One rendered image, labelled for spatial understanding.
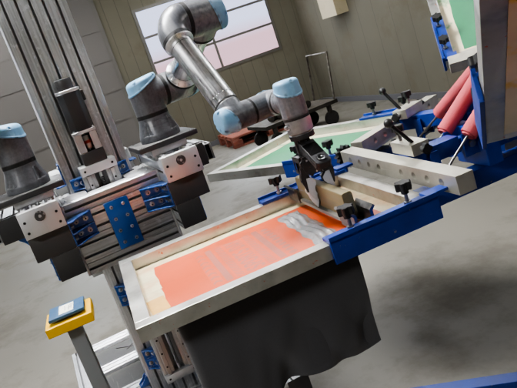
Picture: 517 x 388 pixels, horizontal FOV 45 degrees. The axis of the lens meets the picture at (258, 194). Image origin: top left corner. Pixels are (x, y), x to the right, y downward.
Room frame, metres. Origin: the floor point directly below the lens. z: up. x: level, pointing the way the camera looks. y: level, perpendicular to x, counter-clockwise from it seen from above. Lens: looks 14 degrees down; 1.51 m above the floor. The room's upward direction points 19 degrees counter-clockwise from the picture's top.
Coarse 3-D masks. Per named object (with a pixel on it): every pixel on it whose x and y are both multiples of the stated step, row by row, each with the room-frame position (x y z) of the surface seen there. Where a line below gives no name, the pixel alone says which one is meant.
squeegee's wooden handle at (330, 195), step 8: (296, 176) 1.87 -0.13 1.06; (320, 184) 1.69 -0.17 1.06; (328, 184) 1.66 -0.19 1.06; (304, 192) 1.82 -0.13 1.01; (320, 192) 1.68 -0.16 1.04; (328, 192) 1.62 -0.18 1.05; (336, 192) 1.56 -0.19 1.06; (344, 192) 1.53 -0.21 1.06; (320, 200) 1.70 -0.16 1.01; (328, 200) 1.63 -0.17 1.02; (336, 200) 1.57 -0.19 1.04; (344, 200) 1.53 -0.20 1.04; (352, 200) 1.53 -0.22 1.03; (328, 208) 1.65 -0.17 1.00
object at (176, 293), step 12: (336, 228) 1.59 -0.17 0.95; (288, 240) 1.63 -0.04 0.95; (300, 240) 1.59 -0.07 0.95; (192, 276) 1.60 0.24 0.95; (204, 276) 1.57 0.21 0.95; (240, 276) 1.48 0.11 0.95; (168, 288) 1.58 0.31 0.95; (180, 288) 1.55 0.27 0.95; (192, 288) 1.52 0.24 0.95; (204, 288) 1.49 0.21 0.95; (168, 300) 1.49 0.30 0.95; (180, 300) 1.46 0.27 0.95
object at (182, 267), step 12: (276, 216) 1.88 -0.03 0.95; (312, 216) 1.76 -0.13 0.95; (324, 216) 1.72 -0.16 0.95; (252, 228) 1.85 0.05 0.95; (276, 228) 1.77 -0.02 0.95; (288, 228) 1.73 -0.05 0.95; (228, 240) 1.81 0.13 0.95; (192, 252) 1.82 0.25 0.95; (204, 252) 1.78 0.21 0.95; (168, 264) 1.78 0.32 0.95; (180, 264) 1.74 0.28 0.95; (192, 264) 1.70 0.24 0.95; (156, 276) 1.70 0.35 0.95; (168, 276) 1.67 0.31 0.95; (180, 276) 1.64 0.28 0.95
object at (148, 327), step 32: (384, 192) 1.66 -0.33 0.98; (416, 192) 1.55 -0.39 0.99; (224, 224) 1.90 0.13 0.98; (160, 256) 1.85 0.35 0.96; (320, 256) 1.39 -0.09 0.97; (128, 288) 1.58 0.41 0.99; (224, 288) 1.35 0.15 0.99; (256, 288) 1.35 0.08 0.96; (160, 320) 1.30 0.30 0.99; (192, 320) 1.32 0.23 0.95
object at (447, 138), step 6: (444, 138) 1.80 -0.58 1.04; (450, 138) 1.77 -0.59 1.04; (456, 138) 1.77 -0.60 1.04; (432, 144) 1.77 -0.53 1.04; (438, 144) 1.76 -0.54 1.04; (444, 144) 1.76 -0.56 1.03; (450, 144) 1.76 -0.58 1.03; (456, 144) 1.77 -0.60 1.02; (432, 150) 1.75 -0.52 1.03; (444, 150) 1.76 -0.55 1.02; (450, 150) 1.76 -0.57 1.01; (456, 150) 1.77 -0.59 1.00; (408, 156) 1.73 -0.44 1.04; (420, 156) 1.74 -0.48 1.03; (426, 156) 1.75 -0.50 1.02; (444, 156) 1.76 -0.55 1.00
